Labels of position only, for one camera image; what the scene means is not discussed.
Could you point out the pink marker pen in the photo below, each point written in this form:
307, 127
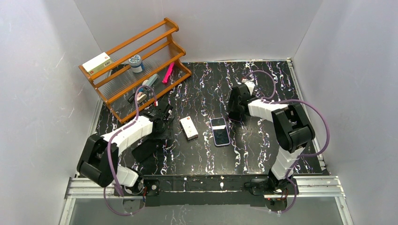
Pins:
168, 73

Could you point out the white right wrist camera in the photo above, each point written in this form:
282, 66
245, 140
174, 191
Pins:
249, 84

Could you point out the black front base bar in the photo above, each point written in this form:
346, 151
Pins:
253, 190

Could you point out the blue white round jar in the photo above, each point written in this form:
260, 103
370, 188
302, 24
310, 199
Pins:
136, 64

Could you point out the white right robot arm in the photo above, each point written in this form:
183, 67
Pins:
292, 128

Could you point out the white red small box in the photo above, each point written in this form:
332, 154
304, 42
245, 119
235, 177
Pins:
189, 128

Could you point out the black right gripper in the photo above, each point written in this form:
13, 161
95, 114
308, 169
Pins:
234, 109

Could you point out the white cardboard box on shelf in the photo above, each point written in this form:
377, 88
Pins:
97, 63

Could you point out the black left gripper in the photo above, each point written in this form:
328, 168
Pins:
164, 115

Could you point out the orange wooden shelf rack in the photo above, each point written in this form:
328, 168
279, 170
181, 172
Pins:
148, 62

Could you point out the black phone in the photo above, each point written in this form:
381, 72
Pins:
146, 149

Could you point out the black smartphone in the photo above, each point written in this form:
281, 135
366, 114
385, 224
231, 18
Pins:
220, 132

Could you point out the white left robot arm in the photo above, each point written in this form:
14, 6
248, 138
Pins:
99, 158

